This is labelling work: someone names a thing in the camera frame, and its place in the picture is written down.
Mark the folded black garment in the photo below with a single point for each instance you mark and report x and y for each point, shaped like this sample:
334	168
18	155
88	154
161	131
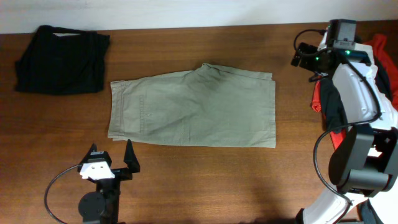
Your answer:
61	61

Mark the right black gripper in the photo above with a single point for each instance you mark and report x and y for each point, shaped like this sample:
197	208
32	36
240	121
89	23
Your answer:
305	62

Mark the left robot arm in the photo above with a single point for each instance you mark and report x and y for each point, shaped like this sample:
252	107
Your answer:
102	205

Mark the khaki shorts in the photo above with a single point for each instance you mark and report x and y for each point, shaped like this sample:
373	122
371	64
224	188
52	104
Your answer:
214	106

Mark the black garment in pile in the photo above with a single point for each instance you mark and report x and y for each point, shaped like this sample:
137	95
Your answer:
345	98

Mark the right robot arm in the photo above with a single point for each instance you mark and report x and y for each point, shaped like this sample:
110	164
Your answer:
364	166

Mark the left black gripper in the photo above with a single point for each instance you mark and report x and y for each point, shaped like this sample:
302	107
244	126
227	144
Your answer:
126	174

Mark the red garment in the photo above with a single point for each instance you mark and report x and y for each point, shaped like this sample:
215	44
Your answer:
326	99

